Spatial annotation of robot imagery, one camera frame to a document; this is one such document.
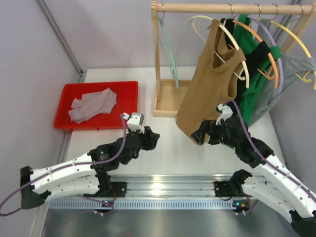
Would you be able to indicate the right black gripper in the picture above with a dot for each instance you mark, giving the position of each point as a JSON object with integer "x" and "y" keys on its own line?
{"x": 210, "y": 128}

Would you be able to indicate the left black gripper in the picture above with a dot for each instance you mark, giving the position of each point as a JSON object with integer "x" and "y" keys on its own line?
{"x": 148, "y": 139}

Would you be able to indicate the mauve tank top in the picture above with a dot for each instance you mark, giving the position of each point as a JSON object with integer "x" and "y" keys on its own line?
{"x": 92, "y": 104}

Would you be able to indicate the mint green hanger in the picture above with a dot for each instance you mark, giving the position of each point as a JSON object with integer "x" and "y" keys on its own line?
{"x": 169, "y": 52}

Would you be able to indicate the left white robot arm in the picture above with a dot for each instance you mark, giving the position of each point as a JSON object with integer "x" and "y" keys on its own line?
{"x": 86, "y": 175}

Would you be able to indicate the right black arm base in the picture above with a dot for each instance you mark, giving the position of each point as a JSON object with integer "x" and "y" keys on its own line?
{"x": 226, "y": 190}

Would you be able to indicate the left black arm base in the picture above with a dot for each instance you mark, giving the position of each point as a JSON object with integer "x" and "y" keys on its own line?
{"x": 111, "y": 190}

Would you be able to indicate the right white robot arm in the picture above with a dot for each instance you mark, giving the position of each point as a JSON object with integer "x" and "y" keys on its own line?
{"x": 289, "y": 196}

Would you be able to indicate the brown tank top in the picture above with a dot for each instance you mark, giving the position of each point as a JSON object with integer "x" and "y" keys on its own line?
{"x": 214, "y": 82}

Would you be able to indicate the orange hanger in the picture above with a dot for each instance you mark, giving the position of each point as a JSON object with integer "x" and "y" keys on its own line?
{"x": 273, "y": 64}

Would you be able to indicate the lilac hanger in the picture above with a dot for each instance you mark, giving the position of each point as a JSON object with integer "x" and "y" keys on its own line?
{"x": 280, "y": 68}

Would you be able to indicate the black tank top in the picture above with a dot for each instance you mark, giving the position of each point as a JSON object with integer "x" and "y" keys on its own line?
{"x": 256, "y": 54}

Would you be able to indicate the grey tank top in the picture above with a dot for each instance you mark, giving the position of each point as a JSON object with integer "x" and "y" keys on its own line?
{"x": 292, "y": 65}

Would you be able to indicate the green tank top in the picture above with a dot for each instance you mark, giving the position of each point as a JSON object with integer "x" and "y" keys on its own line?
{"x": 250, "y": 96}

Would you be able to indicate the cream hanger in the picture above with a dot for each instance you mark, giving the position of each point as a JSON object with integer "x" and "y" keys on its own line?
{"x": 244, "y": 74}

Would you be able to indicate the yellow hanger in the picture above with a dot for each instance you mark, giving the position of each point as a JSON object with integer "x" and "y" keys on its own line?
{"x": 301, "y": 47}

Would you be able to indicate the wooden clothes rack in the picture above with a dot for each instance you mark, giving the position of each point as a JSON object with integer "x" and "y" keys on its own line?
{"x": 168, "y": 97}

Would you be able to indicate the red plastic tray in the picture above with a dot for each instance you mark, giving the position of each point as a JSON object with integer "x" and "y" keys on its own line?
{"x": 127, "y": 102}

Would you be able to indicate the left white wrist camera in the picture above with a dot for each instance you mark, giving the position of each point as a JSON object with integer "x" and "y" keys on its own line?
{"x": 134, "y": 121}

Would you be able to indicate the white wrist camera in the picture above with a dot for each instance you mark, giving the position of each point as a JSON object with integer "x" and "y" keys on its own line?
{"x": 134, "y": 121}
{"x": 225, "y": 112}

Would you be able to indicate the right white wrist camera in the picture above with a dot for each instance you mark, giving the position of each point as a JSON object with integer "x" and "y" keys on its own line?
{"x": 225, "y": 112}

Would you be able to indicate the aluminium mounting rail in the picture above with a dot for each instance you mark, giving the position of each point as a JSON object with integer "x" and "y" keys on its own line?
{"x": 158, "y": 192}

